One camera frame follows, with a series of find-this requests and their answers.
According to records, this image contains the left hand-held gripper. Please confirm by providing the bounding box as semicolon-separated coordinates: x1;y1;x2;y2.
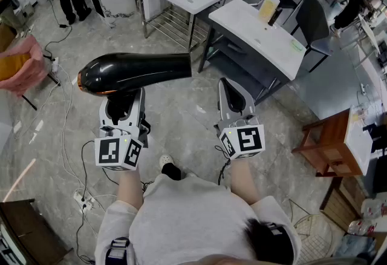
94;87;151;172

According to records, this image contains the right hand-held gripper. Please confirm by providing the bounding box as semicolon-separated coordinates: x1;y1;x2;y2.
213;77;267;160

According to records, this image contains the black hair dryer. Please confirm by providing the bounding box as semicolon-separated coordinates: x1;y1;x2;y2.
77;52;193;125

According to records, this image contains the person's left forearm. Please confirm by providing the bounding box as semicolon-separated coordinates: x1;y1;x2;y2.
116;166;145;211

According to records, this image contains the person's right forearm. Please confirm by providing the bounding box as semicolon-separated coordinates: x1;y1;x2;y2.
230;159;262;206

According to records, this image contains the grey vanity cabinet with handle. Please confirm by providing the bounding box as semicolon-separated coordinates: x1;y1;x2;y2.
197;19;291;105

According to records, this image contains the white sink table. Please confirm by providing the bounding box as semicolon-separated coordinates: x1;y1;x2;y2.
208;0;307;82

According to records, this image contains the person's white shoe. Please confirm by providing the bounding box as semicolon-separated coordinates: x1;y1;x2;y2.
158;154;175;168

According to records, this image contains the person's black trouser leg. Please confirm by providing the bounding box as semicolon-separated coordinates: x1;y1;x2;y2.
160;163;183;182

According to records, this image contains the green soap dish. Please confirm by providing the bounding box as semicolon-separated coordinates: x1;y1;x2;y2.
290;39;306;53

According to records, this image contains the dark small bottle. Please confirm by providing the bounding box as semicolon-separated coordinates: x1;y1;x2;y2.
267;7;284;27

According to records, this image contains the white floor socket strip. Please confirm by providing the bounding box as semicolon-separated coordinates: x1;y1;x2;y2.
73;190;97;211

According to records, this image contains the yellow pump soap bottle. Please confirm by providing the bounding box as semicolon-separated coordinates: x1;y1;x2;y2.
258;0;282;24

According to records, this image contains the wooden side table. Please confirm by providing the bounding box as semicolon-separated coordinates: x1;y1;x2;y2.
291;104;375;179

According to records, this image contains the pink bag with orange lining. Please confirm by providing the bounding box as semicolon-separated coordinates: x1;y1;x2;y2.
0;34;62;111

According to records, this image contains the black side chair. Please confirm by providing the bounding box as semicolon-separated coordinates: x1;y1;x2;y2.
294;0;334;73

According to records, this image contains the person's white shirt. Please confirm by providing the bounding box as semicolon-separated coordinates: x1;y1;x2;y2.
94;172;303;265

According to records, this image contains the dark wooden furniture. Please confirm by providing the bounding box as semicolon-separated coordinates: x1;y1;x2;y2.
0;198;74;265

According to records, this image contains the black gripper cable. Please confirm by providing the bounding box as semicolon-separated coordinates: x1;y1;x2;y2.
214;145;233;186

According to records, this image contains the black shoulder strap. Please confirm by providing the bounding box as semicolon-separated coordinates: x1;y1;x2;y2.
105;236;131;262

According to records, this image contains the wire basket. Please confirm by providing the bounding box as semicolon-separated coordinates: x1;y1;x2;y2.
292;213;334;265

